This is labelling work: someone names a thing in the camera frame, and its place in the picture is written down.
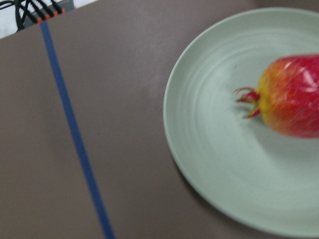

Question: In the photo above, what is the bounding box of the red pomegranate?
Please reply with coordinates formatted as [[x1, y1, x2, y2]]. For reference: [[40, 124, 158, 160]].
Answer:
[[236, 54, 319, 138]]

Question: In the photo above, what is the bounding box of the brown table mat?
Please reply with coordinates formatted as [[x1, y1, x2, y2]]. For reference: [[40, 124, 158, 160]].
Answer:
[[0, 0, 319, 239]]

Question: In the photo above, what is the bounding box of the green plate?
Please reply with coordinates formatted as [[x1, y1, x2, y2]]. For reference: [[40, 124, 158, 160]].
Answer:
[[163, 7, 319, 239]]

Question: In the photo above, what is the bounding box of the black power strip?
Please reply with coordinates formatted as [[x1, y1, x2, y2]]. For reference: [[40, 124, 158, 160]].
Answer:
[[13, 0, 75, 29]]

